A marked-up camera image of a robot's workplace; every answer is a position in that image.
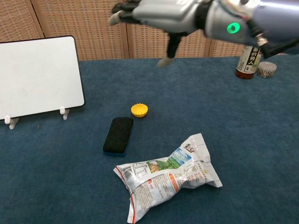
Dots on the black blue board eraser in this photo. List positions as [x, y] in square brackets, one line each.
[118, 137]

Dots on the brown tea bottle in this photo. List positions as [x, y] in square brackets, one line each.
[247, 65]

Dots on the clear jar of paper clips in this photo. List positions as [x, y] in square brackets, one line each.
[267, 70]

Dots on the white printed snack bag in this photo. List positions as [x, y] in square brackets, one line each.
[161, 179]

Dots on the small white whiteboard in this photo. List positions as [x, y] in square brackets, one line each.
[39, 77]

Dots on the yellow fluted cup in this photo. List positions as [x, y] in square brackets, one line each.
[139, 110]

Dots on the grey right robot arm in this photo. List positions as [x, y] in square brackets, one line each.
[268, 14]

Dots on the blue felt table cover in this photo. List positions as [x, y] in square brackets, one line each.
[70, 182]

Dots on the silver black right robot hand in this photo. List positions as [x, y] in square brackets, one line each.
[168, 14]

